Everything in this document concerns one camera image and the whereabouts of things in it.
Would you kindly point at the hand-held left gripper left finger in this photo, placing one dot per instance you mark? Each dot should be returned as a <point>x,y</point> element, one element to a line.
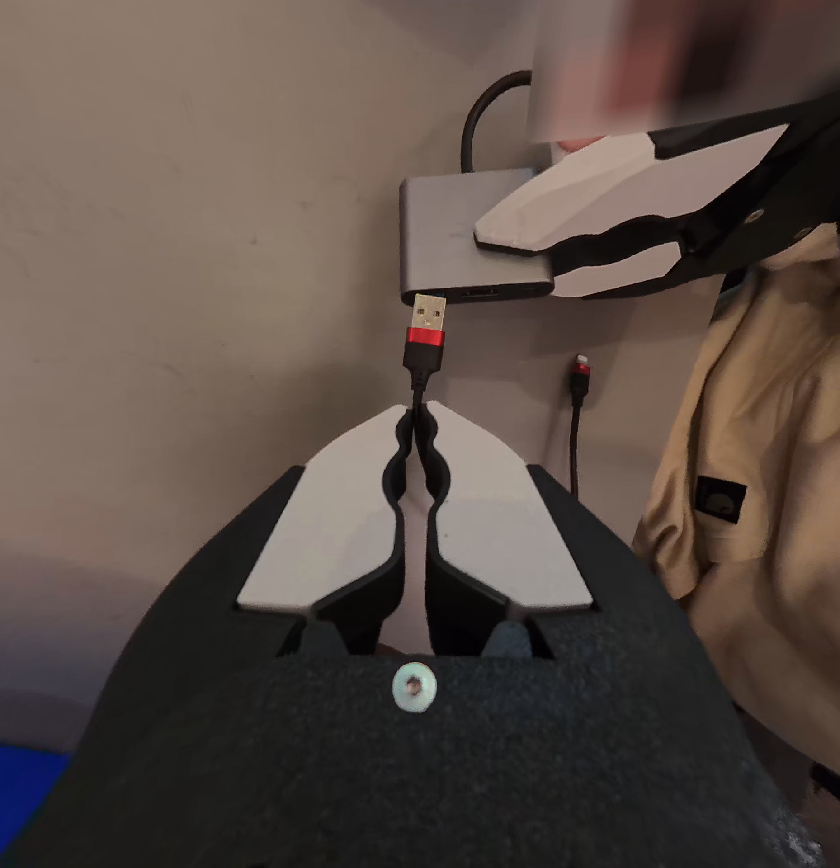
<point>311,536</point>

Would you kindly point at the small grey usb hub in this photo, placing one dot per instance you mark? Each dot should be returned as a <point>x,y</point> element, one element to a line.
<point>447,230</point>

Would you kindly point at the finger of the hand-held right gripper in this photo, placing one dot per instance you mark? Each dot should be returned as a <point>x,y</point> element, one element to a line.
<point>576,190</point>
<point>623,271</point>

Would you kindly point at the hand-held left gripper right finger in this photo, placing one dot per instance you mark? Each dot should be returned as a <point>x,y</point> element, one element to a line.
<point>508,542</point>

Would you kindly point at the blue plastic bin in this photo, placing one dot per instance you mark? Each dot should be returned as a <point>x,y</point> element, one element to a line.
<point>20,800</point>

